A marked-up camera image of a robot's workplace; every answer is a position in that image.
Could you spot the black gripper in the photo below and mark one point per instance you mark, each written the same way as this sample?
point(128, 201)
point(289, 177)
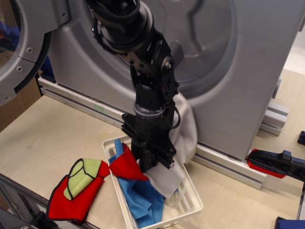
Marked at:
point(149, 132)

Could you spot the grey cloth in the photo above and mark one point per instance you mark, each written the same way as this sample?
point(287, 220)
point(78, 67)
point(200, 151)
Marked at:
point(184, 139)

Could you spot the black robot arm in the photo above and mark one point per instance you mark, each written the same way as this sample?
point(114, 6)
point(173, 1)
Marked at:
point(126, 29)

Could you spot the grey toy laundry machine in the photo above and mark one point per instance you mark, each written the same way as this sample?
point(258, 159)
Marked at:
point(228, 57)

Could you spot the grey laundry machine door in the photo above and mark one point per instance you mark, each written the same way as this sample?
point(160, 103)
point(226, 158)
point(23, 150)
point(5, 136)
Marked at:
point(25, 36)

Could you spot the blue cloth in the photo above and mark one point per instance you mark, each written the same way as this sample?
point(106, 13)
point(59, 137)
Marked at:
point(144, 201)

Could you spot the white plastic basket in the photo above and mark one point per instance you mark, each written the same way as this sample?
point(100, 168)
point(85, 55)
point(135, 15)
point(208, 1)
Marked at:
point(184, 202)

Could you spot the green cloth with black trim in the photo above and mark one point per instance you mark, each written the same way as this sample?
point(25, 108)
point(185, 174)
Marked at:
point(82, 173)

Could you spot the red cloth with black trim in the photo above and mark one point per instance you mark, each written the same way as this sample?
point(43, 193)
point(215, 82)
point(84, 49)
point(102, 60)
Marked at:
point(61, 209)

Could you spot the red and black clamp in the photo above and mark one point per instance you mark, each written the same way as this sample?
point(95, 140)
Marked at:
point(277, 164)

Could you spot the blue clamp at bottom edge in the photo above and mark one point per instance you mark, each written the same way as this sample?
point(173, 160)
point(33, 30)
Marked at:
point(282, 223)

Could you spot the black clamp at right edge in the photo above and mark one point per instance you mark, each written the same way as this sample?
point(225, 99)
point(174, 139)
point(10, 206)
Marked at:
point(301, 138)

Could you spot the aluminium extrusion rail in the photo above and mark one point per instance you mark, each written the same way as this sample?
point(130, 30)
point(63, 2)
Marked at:
point(227, 165)

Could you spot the aluminium side bracket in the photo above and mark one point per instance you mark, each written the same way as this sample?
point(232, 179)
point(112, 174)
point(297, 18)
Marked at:
point(275, 116)

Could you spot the metal table frame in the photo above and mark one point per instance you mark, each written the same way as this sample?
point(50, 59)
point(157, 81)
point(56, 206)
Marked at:
point(30, 208)

